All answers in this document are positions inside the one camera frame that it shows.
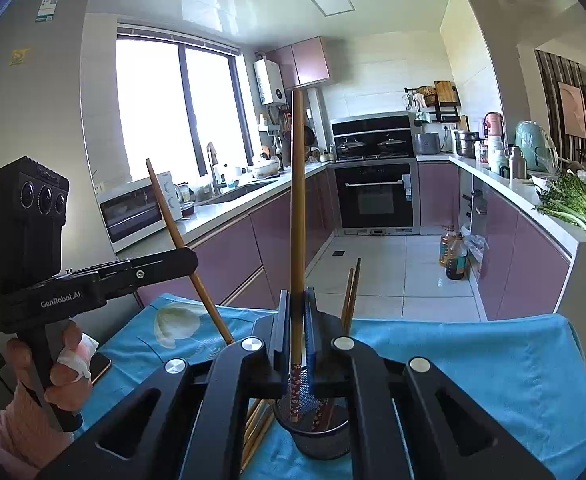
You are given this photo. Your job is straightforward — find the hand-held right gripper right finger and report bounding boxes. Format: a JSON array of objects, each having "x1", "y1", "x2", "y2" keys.
[{"x1": 303, "y1": 287, "x2": 558, "y2": 480}]

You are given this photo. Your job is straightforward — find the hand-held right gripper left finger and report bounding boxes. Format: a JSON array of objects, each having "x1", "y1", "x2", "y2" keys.
[{"x1": 38, "y1": 289, "x2": 294, "y2": 480}]

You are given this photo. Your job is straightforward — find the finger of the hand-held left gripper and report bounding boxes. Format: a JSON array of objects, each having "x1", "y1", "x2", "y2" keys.
[{"x1": 93, "y1": 247, "x2": 198, "y2": 306}]

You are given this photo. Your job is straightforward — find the red-tipped wooden chopstick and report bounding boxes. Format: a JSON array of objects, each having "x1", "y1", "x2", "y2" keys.
[
  {"x1": 310, "y1": 267, "x2": 356, "y2": 431},
  {"x1": 288, "y1": 89, "x2": 306, "y2": 423},
  {"x1": 145, "y1": 158, "x2": 235, "y2": 346},
  {"x1": 243, "y1": 399, "x2": 264, "y2": 461},
  {"x1": 242, "y1": 410, "x2": 275, "y2": 468},
  {"x1": 318, "y1": 257, "x2": 362, "y2": 433}
]

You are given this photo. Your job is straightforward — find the black mesh cup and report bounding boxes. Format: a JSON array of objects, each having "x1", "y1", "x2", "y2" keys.
[{"x1": 273, "y1": 395, "x2": 352, "y2": 461}]

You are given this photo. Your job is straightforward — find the person's left forearm pink sleeve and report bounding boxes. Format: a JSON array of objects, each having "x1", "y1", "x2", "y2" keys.
[{"x1": 0, "y1": 382, "x2": 76, "y2": 473}]

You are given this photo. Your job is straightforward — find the person's left hand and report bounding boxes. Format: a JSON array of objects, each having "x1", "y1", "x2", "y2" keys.
[{"x1": 4, "y1": 319, "x2": 100, "y2": 403}]

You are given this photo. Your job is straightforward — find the white toaster oven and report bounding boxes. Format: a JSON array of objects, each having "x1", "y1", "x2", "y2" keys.
[{"x1": 97, "y1": 171, "x2": 184, "y2": 254}]

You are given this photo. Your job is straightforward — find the purple base cabinets with sink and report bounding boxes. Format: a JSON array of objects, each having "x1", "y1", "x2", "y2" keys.
[{"x1": 123, "y1": 162, "x2": 344, "y2": 311}]

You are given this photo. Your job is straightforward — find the steel kitchen faucet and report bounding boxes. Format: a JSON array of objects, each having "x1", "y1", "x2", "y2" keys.
[{"x1": 206, "y1": 142, "x2": 222, "y2": 196}]

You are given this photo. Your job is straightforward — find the black smartphone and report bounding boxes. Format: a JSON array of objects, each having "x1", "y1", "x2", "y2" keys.
[{"x1": 89, "y1": 352, "x2": 112, "y2": 386}]

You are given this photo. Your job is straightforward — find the grey refrigerator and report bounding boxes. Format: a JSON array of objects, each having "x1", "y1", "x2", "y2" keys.
[{"x1": 0, "y1": 0, "x2": 128, "y2": 311}]

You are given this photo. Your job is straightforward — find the white bowl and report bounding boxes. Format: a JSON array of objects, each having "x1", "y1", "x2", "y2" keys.
[{"x1": 251, "y1": 159, "x2": 280, "y2": 180}]

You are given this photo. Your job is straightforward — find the kitchen window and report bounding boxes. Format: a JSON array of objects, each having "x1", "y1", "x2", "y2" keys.
[{"x1": 116, "y1": 32, "x2": 254, "y2": 183}]

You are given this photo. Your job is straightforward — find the blue leaf-print tablecloth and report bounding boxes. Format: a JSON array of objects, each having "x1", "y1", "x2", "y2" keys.
[{"x1": 80, "y1": 292, "x2": 586, "y2": 480}]

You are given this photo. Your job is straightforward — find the black integrated stove oven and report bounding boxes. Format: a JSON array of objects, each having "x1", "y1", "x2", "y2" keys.
[{"x1": 330, "y1": 111, "x2": 421, "y2": 237}]

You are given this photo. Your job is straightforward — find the cooking oil bottle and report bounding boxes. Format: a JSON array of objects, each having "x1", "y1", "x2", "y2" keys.
[
  {"x1": 445, "y1": 232, "x2": 470, "y2": 281},
  {"x1": 439, "y1": 225, "x2": 456, "y2": 268}
]

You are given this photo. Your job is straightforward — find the plastic bags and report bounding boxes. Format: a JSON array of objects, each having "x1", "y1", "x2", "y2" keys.
[{"x1": 460, "y1": 225, "x2": 488, "y2": 277}]

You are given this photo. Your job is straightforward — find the lidded cooking pot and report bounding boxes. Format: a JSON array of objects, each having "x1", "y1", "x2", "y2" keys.
[
  {"x1": 377, "y1": 135, "x2": 408, "y2": 156},
  {"x1": 336, "y1": 138, "x2": 367, "y2": 159}
]

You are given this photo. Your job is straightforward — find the white water heater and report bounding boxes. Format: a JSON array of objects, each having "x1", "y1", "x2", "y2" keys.
[{"x1": 254, "y1": 59, "x2": 288, "y2": 107}]

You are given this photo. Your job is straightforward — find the silver toaster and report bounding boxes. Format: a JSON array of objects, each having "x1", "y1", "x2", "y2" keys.
[{"x1": 415, "y1": 132, "x2": 442, "y2": 156}]

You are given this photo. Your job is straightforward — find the steel stock pot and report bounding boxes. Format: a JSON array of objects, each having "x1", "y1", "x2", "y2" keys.
[{"x1": 454, "y1": 130, "x2": 480, "y2": 158}]

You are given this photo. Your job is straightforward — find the steel thermos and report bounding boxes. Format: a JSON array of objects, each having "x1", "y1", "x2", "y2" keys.
[{"x1": 508, "y1": 145, "x2": 528, "y2": 180}]

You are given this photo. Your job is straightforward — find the pink kettle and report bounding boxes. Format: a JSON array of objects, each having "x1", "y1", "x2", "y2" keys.
[{"x1": 484, "y1": 111, "x2": 504, "y2": 142}]

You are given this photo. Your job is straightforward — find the green leafy vegetables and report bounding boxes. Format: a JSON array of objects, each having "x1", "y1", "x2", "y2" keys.
[{"x1": 533, "y1": 170, "x2": 586, "y2": 236}]

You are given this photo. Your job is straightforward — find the green air fryer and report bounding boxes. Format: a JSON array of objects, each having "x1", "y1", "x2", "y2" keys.
[{"x1": 515, "y1": 120, "x2": 554, "y2": 173}]

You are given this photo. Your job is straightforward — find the purple wall cabinet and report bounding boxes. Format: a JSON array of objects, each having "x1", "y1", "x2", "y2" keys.
[{"x1": 265, "y1": 36, "x2": 331, "y2": 92}]

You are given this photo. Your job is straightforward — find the wall rack with cutting boards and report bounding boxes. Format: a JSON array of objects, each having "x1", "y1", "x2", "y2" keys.
[{"x1": 404, "y1": 80, "x2": 462, "y2": 124}]

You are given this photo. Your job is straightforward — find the framed wall picture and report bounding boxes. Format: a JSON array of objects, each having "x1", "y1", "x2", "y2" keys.
[{"x1": 558, "y1": 81, "x2": 586, "y2": 138}]

